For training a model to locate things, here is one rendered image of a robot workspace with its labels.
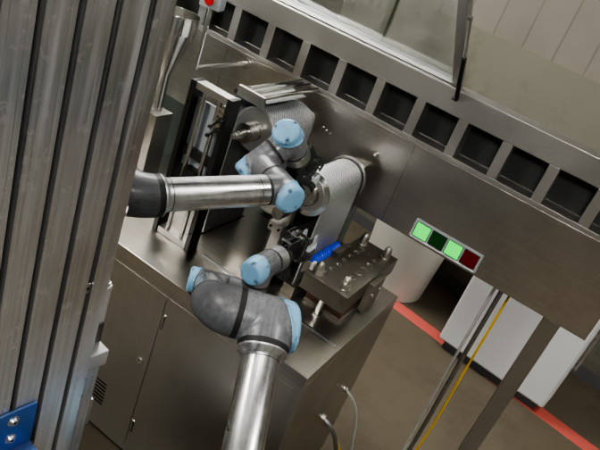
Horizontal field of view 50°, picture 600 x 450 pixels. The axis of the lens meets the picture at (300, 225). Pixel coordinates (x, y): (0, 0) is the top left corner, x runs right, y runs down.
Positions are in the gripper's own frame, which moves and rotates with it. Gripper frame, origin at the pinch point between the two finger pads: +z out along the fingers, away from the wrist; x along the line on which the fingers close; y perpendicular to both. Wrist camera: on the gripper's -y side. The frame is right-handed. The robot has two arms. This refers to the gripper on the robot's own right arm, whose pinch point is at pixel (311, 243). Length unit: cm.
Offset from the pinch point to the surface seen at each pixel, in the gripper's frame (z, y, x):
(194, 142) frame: -14.0, 16.3, 43.3
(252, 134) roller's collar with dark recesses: -7.8, 25.7, 28.1
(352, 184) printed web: 14.6, 18.3, 0.1
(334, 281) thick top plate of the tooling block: -2.4, -5.9, -12.7
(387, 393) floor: 102, -109, -30
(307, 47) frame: 31, 47, 40
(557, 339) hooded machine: 161, -63, -87
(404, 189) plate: 30.0, 19.5, -12.5
